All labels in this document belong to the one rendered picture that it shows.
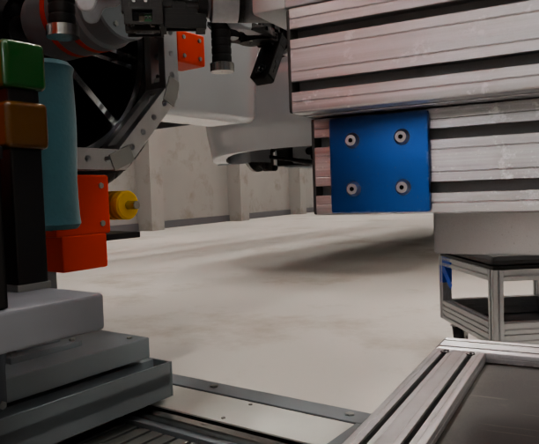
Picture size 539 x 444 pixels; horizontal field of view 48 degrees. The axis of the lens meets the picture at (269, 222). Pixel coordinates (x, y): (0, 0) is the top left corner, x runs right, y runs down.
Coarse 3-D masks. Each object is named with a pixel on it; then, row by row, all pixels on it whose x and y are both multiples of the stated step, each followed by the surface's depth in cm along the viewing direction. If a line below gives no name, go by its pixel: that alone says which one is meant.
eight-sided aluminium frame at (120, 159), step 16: (144, 48) 131; (160, 48) 129; (176, 48) 131; (160, 64) 129; (176, 64) 131; (160, 80) 129; (176, 80) 131; (144, 96) 130; (160, 96) 127; (176, 96) 131; (144, 112) 124; (160, 112) 127; (128, 128) 126; (144, 128) 124; (112, 144) 122; (128, 144) 120; (80, 160) 111; (96, 160) 114; (112, 160) 117; (128, 160) 120
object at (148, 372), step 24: (144, 360) 134; (168, 360) 133; (72, 384) 119; (96, 384) 123; (120, 384) 121; (144, 384) 126; (168, 384) 132; (24, 408) 110; (48, 408) 108; (72, 408) 112; (96, 408) 116; (120, 408) 121; (0, 432) 101; (24, 432) 104; (48, 432) 108; (72, 432) 112
